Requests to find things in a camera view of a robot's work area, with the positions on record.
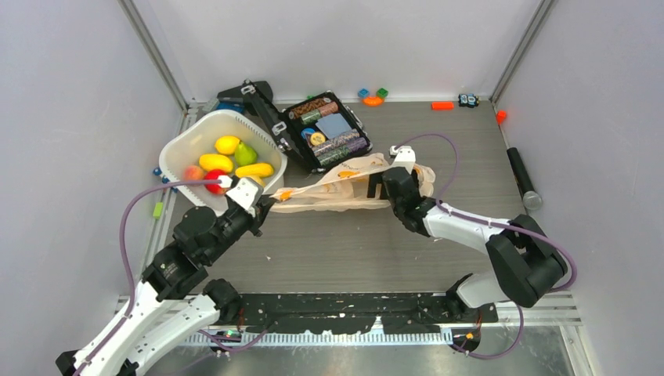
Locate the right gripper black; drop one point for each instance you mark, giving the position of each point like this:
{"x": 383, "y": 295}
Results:
{"x": 377, "y": 178}

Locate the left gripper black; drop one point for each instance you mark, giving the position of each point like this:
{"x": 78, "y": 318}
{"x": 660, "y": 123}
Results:
{"x": 261, "y": 209}

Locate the translucent plastic bag banana print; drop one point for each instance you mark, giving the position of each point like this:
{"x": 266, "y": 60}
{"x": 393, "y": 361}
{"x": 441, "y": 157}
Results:
{"x": 345, "y": 187}

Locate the red fake apple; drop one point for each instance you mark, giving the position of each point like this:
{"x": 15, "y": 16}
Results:
{"x": 219, "y": 183}

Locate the green fake pear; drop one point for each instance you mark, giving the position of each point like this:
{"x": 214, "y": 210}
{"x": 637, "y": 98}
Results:
{"x": 245, "y": 155}

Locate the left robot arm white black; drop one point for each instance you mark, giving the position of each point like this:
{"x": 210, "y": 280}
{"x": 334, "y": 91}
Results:
{"x": 138, "y": 336}

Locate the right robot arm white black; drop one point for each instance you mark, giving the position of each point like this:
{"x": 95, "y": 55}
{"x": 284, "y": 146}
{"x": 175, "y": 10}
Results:
{"x": 525, "y": 263}

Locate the yellow fake banana piece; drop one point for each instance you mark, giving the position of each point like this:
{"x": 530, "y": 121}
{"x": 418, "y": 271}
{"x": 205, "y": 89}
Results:
{"x": 260, "y": 170}

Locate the yellow fake mango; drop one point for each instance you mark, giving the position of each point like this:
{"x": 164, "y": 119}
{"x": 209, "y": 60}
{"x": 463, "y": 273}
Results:
{"x": 209, "y": 162}

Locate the orange fake peach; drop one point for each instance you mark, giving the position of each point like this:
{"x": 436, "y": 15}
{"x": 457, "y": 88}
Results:
{"x": 193, "y": 173}

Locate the yellow fake lemon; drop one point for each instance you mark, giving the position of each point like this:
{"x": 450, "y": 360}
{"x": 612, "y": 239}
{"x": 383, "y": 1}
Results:
{"x": 227, "y": 145}

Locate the black poker chip case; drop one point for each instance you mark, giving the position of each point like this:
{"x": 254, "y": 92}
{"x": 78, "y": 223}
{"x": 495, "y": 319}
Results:
{"x": 317, "y": 133}

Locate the orange block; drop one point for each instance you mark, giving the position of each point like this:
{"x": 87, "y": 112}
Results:
{"x": 442, "y": 105}

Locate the green clip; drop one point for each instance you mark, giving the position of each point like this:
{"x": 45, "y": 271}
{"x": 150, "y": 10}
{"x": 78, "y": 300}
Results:
{"x": 157, "y": 210}

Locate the white plastic basin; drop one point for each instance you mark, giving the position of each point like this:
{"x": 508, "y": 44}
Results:
{"x": 200, "y": 138}

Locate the small toy car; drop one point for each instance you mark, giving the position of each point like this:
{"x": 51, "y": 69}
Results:
{"x": 468, "y": 100}

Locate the orange corner piece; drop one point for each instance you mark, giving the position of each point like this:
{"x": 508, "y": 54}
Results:
{"x": 501, "y": 116}

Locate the black microphone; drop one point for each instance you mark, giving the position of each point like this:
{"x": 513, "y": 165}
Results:
{"x": 530, "y": 198}

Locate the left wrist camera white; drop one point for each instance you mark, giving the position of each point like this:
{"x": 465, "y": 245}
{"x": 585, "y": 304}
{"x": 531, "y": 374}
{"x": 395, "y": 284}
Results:
{"x": 245, "y": 194}

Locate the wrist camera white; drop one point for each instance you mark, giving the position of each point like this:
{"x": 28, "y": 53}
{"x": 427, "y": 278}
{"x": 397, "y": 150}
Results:
{"x": 245, "y": 194}
{"x": 402, "y": 157}

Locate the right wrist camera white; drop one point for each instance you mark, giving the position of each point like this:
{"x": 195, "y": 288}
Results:
{"x": 402, "y": 157}

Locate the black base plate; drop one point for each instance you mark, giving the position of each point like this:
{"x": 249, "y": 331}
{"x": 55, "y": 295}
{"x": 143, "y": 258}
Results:
{"x": 351, "y": 313}

